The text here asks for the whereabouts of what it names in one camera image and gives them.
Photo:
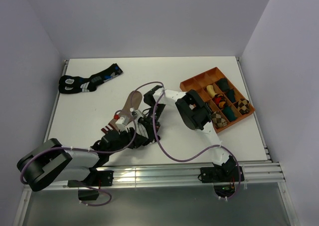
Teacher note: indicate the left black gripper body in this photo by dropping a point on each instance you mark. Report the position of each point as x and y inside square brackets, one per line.
[124, 138]

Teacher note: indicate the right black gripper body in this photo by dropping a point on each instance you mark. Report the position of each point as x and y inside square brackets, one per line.
[159, 110]

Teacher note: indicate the brown sock red stripes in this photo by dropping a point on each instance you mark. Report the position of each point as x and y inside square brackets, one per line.
[133, 101]

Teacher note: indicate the white black striped sock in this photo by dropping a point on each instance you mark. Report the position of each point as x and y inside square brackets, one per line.
[145, 132]

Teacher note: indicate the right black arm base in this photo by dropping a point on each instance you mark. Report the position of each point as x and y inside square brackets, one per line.
[225, 178]

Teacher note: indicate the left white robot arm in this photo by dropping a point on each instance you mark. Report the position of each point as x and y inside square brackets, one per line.
[52, 163]

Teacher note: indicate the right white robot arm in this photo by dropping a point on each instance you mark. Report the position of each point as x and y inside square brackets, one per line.
[196, 115]

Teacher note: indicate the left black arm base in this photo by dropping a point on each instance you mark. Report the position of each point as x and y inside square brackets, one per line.
[93, 187]

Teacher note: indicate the yellow rolled sock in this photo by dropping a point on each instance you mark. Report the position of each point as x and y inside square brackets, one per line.
[211, 91]

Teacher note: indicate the red black rolled sock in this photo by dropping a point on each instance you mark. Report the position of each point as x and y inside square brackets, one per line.
[220, 101]

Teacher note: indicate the black blue patterned sock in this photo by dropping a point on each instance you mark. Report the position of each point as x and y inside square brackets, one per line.
[76, 84]

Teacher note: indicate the brown argyle rolled sock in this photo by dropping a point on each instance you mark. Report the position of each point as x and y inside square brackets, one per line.
[218, 120]

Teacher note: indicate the dark green rolled sock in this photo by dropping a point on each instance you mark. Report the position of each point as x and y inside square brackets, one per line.
[223, 84]

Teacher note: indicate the orange compartment tray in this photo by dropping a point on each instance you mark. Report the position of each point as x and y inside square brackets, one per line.
[210, 77]

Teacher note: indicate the dark teal rolled sock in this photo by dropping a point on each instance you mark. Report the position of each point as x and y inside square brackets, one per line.
[231, 95]

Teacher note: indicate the brown checkered rolled sock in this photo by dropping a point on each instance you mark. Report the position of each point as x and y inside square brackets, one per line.
[243, 106]

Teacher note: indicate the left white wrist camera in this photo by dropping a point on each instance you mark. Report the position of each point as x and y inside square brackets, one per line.
[123, 121]

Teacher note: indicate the aluminium table rail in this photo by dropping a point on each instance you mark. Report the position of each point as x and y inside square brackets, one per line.
[180, 175]

